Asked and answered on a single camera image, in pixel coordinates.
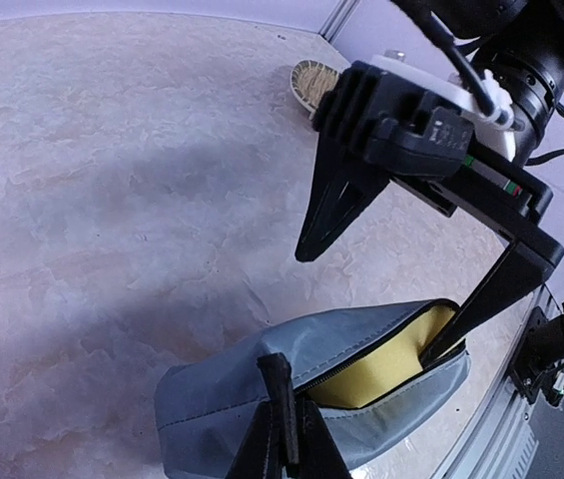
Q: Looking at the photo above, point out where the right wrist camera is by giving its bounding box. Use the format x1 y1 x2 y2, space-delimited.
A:
313 54 517 181

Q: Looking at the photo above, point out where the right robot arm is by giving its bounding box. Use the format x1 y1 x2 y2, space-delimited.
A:
295 1 564 364

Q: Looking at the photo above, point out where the woven bamboo tray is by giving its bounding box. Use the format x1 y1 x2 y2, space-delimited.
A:
290 60 340 118

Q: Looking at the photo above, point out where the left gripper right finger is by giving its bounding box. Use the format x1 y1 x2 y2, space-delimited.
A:
296 397 351 479

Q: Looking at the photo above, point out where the aluminium front rail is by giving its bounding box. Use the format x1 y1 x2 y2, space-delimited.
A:
433 286 564 478

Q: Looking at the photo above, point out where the grey zip pouch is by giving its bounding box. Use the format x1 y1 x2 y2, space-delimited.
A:
155 298 470 478

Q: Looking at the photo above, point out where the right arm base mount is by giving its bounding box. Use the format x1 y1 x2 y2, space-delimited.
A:
509 302 564 408

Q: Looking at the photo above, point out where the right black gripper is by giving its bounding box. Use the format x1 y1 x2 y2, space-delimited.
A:
295 136 564 366

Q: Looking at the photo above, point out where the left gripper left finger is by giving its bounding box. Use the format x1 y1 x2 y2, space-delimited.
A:
226 401 283 479

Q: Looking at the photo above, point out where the right aluminium frame post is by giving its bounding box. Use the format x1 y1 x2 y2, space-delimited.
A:
318 0 360 43

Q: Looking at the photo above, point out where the yellow sponge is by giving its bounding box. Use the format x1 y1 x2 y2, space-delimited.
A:
307 303 455 409

